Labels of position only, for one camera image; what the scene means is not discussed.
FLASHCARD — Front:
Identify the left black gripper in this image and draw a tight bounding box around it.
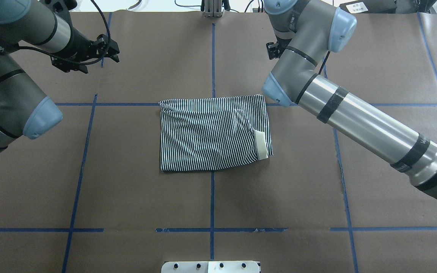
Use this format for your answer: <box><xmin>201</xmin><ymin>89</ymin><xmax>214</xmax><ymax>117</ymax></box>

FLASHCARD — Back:
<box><xmin>68</xmin><ymin>29</ymin><xmax>120</xmax><ymax>63</ymax></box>

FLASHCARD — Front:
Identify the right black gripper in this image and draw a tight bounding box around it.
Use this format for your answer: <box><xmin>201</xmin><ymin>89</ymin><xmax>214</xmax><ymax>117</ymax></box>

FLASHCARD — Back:
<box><xmin>266</xmin><ymin>40</ymin><xmax>289</xmax><ymax>60</ymax></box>

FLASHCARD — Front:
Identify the striped polo shirt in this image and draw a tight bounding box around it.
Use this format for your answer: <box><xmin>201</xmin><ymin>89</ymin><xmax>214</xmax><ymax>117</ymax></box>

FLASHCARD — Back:
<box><xmin>159</xmin><ymin>94</ymin><xmax>274</xmax><ymax>172</ymax></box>

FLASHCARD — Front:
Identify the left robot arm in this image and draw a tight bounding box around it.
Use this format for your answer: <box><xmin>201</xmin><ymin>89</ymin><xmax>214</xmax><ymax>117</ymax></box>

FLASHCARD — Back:
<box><xmin>0</xmin><ymin>0</ymin><xmax>120</xmax><ymax>153</ymax></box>

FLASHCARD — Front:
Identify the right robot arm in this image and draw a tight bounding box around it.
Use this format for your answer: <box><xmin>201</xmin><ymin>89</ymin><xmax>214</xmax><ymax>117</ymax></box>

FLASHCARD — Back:
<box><xmin>262</xmin><ymin>0</ymin><xmax>437</xmax><ymax>199</ymax></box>

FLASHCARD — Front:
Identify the black box with label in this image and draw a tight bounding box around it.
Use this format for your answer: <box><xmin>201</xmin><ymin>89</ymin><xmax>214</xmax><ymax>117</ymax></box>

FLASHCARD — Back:
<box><xmin>334</xmin><ymin>0</ymin><xmax>397</xmax><ymax>14</ymax></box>

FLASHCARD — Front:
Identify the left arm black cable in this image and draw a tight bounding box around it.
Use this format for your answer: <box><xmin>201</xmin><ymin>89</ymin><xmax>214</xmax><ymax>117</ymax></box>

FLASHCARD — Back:
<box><xmin>17</xmin><ymin>0</ymin><xmax>112</xmax><ymax>66</ymax></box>

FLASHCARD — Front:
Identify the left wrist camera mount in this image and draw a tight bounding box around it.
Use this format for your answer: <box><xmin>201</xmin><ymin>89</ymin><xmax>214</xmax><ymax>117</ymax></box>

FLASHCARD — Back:
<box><xmin>50</xmin><ymin>52</ymin><xmax>90</xmax><ymax>74</ymax></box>

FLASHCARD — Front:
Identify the aluminium frame post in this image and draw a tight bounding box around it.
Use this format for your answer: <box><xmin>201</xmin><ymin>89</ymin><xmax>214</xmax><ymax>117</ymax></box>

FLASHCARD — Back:
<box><xmin>201</xmin><ymin>0</ymin><xmax>223</xmax><ymax>18</ymax></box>

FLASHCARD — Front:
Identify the white bracket plate with screws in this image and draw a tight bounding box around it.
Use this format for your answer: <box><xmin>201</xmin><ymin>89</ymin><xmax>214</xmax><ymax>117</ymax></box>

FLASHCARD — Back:
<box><xmin>161</xmin><ymin>260</ymin><xmax>261</xmax><ymax>273</ymax></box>

